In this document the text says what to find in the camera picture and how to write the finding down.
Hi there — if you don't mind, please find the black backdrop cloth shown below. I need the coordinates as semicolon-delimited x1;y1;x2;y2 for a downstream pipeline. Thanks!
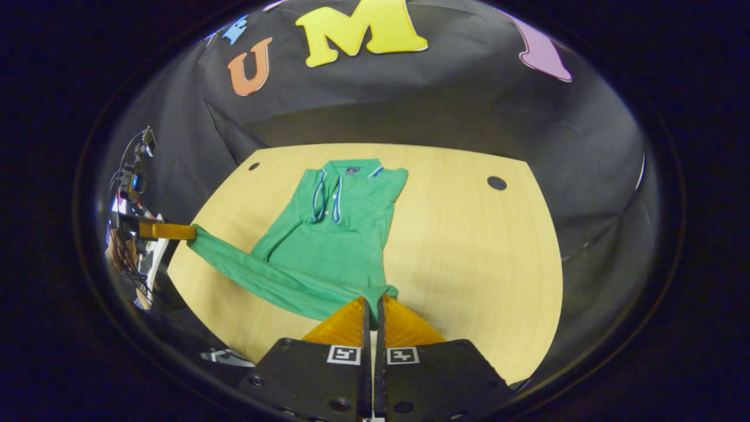
100;0;660;376

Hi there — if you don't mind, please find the green T-shirt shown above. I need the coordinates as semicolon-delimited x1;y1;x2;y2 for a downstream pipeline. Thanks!
186;158;410;330

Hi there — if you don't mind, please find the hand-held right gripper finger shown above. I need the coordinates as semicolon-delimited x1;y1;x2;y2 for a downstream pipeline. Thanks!
237;296;373;422
375;295;516;422

